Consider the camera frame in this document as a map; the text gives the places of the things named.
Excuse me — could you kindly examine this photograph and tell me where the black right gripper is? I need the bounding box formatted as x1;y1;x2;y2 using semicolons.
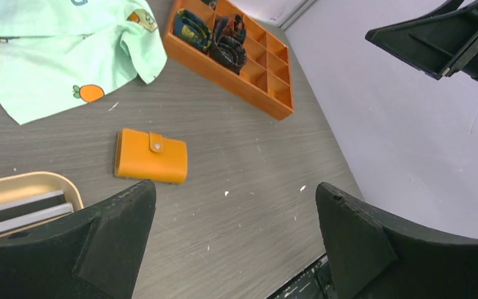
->
365;1;478;81

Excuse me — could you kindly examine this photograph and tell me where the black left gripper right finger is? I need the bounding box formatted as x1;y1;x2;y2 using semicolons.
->
316;183;478;298

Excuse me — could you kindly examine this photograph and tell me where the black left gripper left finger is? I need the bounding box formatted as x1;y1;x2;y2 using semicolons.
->
0;180;156;298

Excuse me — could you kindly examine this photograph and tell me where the orange leather card holder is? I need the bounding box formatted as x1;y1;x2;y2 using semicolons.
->
114;128;188;184

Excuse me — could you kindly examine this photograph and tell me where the beige oval card tray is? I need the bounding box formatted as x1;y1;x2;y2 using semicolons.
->
0;171;84;238

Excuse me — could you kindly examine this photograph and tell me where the dark grey card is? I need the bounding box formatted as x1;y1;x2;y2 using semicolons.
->
0;190;67;222

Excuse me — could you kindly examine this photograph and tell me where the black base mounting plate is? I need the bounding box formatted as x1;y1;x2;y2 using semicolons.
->
267;254;338;299

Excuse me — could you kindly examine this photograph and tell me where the orange compartment organizer tray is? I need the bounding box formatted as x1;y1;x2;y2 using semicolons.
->
162;1;294;120

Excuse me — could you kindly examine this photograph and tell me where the light green printed shirt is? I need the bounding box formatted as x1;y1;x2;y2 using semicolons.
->
0;1;167;125

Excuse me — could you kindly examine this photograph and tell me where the blue yellow rolled tie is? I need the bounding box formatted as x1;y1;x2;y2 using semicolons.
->
173;8;213;54

